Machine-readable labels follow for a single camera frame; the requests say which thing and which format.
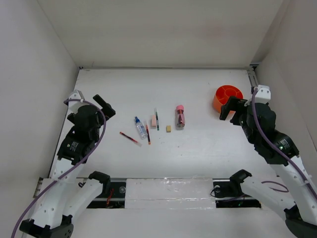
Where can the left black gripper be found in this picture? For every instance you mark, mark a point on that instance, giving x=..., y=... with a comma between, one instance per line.
x=108, y=112

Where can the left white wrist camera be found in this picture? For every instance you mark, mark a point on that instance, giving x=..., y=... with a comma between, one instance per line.
x=74, y=101

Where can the orange red pen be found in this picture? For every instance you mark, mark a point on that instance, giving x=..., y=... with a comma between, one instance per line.
x=147, y=131

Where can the green pen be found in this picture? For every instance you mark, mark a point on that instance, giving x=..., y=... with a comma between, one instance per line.
x=157, y=119

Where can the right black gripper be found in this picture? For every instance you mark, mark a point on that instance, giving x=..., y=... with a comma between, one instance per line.
x=233, y=101

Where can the dark red pen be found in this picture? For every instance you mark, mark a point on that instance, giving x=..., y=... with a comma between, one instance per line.
x=131, y=139

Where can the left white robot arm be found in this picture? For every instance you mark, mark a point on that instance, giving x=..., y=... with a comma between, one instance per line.
x=60, y=203

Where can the blue capped spray bottle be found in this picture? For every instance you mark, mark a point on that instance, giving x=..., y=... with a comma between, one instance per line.
x=141, y=128

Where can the pink capped clear tube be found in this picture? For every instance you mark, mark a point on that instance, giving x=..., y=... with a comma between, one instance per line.
x=180, y=118

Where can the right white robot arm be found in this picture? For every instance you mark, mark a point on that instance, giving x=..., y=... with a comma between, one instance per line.
x=279, y=151

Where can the orange round organizer container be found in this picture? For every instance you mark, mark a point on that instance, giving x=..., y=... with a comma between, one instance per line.
x=222, y=95

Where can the black metal base rail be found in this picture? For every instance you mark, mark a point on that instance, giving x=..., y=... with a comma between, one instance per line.
x=167, y=193

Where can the pink eraser block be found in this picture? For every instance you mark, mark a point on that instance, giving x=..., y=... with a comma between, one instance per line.
x=153, y=121

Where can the right side aluminium rail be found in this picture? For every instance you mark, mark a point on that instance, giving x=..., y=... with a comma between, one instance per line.
x=252, y=75

